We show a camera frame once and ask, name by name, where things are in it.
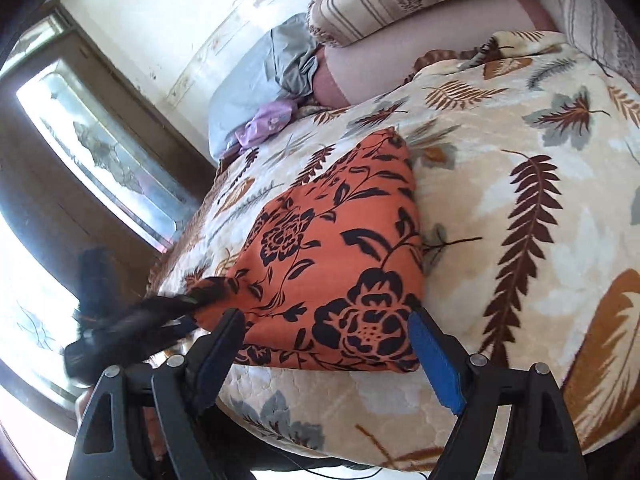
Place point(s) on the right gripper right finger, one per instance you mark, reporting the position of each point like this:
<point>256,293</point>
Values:
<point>541,441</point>

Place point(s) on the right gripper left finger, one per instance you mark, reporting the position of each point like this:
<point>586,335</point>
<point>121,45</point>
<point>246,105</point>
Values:
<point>142,422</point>

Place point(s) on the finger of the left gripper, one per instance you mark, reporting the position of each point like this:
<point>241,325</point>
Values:
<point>213,292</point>

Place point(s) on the orange black floral garment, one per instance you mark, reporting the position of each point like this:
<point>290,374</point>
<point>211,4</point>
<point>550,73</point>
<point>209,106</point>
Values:
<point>331,269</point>

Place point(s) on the person's left hand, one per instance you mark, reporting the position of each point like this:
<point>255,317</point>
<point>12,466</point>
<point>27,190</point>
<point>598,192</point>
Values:
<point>81,404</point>

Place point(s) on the stained glass window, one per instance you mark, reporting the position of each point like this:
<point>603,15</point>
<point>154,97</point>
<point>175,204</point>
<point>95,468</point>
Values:
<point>104,157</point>

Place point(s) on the purple floral cloth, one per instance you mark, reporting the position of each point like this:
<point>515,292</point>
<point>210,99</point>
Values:
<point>269,120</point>

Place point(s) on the pink mauve quilted mattress cover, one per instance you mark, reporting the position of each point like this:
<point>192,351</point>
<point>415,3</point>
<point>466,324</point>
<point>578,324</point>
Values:
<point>384,60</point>

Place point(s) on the cream leaf pattern blanket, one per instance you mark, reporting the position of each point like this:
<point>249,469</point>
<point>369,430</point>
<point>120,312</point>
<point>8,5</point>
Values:
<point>526,160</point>

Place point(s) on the striped floral pillow right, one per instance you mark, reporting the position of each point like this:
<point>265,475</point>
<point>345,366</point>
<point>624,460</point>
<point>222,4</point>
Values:
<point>593,28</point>

